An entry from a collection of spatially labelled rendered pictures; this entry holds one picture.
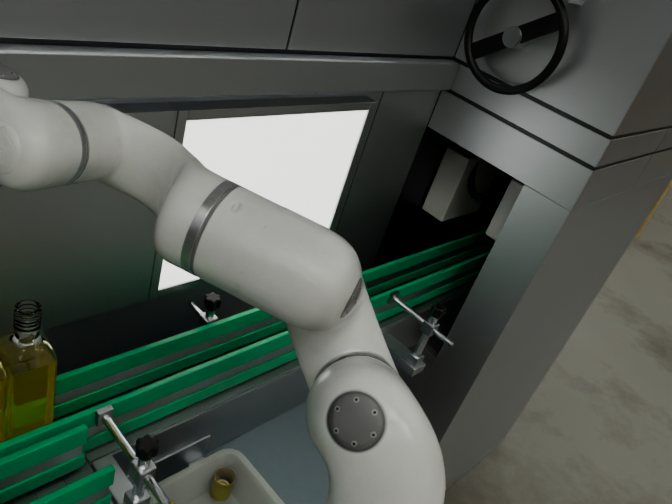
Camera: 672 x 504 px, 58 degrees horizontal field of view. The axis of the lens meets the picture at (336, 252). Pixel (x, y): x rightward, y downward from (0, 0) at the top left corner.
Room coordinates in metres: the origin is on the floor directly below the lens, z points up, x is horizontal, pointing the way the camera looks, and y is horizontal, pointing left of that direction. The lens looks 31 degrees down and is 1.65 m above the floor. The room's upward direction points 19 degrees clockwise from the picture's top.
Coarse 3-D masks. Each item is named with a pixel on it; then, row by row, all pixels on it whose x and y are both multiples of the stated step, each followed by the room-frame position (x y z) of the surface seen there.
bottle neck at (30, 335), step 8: (16, 304) 0.51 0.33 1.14; (24, 304) 0.52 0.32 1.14; (32, 304) 0.52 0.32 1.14; (40, 304) 0.52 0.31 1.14; (16, 312) 0.50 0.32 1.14; (24, 312) 0.50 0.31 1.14; (32, 312) 0.51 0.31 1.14; (40, 312) 0.52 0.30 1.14; (16, 320) 0.50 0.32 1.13; (24, 320) 0.50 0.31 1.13; (32, 320) 0.50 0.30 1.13; (40, 320) 0.52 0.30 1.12; (16, 328) 0.50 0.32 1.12; (24, 328) 0.50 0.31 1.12; (32, 328) 0.51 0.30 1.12; (40, 328) 0.52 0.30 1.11; (16, 336) 0.50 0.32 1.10; (24, 336) 0.50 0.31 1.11; (32, 336) 0.51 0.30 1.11; (40, 336) 0.52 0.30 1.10; (24, 344) 0.50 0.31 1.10; (32, 344) 0.51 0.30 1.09
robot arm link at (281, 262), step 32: (224, 224) 0.40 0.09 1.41; (256, 224) 0.40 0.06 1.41; (288, 224) 0.41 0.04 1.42; (320, 224) 0.44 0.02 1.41; (224, 256) 0.39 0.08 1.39; (256, 256) 0.38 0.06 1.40; (288, 256) 0.39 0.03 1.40; (320, 256) 0.39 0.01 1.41; (352, 256) 0.41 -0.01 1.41; (224, 288) 0.39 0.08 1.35; (256, 288) 0.38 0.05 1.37; (288, 288) 0.38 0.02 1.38; (320, 288) 0.38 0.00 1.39; (352, 288) 0.40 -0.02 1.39; (288, 320) 0.38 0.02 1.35; (320, 320) 0.38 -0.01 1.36; (352, 320) 0.45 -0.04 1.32; (320, 352) 0.43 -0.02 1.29; (352, 352) 0.44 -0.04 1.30; (384, 352) 0.45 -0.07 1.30
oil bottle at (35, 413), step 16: (0, 352) 0.50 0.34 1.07; (16, 352) 0.49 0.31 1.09; (32, 352) 0.50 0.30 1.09; (48, 352) 0.51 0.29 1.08; (16, 368) 0.48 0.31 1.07; (32, 368) 0.49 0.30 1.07; (48, 368) 0.51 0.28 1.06; (16, 384) 0.48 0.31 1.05; (32, 384) 0.49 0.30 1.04; (48, 384) 0.51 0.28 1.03; (16, 400) 0.48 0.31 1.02; (32, 400) 0.50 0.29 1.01; (48, 400) 0.51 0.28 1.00; (16, 416) 0.48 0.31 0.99; (32, 416) 0.50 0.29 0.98; (48, 416) 0.51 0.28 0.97; (16, 432) 0.48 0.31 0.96
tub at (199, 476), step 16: (208, 464) 0.63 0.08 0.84; (224, 464) 0.65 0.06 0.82; (240, 464) 0.65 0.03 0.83; (176, 480) 0.58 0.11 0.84; (192, 480) 0.60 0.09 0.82; (208, 480) 0.63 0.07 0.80; (240, 480) 0.64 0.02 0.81; (256, 480) 0.63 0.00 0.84; (176, 496) 0.58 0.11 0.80; (192, 496) 0.60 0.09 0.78; (208, 496) 0.62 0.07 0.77; (240, 496) 0.63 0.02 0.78; (256, 496) 0.62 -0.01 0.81; (272, 496) 0.61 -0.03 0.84
